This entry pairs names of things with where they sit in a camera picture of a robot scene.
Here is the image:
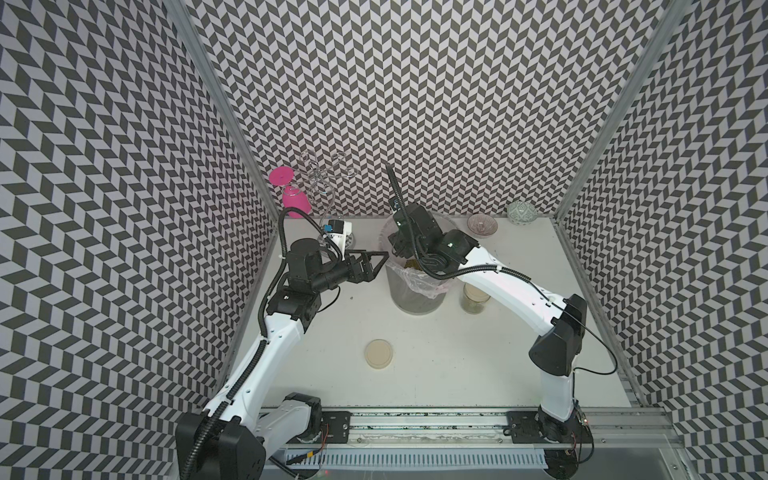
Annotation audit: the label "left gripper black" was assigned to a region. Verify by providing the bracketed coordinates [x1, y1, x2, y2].
[310, 248, 387, 293]

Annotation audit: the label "glass jar with beans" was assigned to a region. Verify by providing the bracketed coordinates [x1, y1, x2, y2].
[460, 283, 490, 314]

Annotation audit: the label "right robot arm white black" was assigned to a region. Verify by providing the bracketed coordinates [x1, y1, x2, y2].
[388, 198, 586, 443]

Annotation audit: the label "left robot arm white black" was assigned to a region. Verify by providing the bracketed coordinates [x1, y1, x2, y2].
[175, 238, 388, 479]

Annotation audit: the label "mung beans in bin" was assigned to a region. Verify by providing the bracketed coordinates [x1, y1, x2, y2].
[404, 258, 423, 272]

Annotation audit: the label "grey mesh trash bin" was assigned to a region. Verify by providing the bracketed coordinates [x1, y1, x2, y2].
[386, 273, 447, 316]

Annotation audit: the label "clear plastic bin liner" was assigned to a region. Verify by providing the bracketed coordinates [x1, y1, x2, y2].
[379, 215, 452, 300]

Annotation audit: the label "pinkish small bowl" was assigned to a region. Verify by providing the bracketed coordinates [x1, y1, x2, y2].
[467, 213, 498, 237]

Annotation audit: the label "pink wine glass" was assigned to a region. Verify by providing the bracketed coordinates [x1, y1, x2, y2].
[268, 166, 312, 214]

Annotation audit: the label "green patterned small bowl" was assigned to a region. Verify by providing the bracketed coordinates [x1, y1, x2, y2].
[506, 200, 539, 225]

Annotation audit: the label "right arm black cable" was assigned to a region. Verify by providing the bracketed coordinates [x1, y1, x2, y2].
[385, 164, 619, 378]

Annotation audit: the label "chrome wire glass rack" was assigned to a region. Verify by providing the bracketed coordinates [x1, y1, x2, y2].
[298, 149, 354, 226]

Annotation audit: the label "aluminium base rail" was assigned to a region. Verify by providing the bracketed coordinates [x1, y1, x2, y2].
[274, 407, 700, 479]

